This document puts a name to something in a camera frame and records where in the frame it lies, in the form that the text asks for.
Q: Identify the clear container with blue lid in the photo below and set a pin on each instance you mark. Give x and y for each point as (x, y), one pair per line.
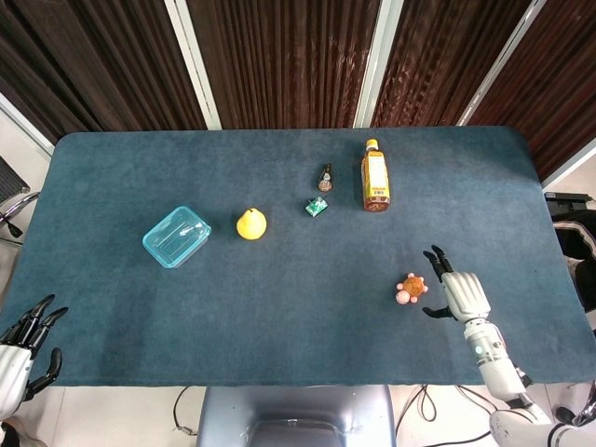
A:
(176, 238)

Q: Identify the grey robot torso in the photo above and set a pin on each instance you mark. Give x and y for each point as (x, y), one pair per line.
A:
(298, 414)

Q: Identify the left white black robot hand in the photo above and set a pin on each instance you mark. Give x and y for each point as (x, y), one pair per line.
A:
(11, 368)

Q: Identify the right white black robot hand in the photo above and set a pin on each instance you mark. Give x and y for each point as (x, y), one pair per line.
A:
(465, 295)

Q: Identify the blue table cloth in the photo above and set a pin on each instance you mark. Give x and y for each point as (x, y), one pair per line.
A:
(279, 307)

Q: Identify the yellow label tea bottle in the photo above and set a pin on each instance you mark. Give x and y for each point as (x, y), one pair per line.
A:
(376, 179)

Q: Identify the metal frame chair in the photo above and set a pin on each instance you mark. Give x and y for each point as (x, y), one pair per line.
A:
(11, 205)

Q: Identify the black jacket with white stripes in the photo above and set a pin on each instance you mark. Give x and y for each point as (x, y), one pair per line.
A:
(575, 242)

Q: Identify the white partition post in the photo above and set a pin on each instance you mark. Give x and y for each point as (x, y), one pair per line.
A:
(25, 128)
(498, 65)
(375, 65)
(195, 70)

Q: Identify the orange pink toy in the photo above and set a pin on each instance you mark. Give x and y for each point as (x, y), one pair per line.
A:
(414, 286)

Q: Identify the yellow pear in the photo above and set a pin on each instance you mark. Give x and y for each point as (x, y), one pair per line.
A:
(251, 226)

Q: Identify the brown pleated curtain panel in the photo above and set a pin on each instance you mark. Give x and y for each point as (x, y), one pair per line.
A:
(447, 60)
(93, 60)
(559, 84)
(288, 60)

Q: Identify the small green packet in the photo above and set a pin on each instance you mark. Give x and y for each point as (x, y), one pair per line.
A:
(316, 207)

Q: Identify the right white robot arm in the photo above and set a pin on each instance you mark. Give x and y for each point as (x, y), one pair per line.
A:
(500, 372)

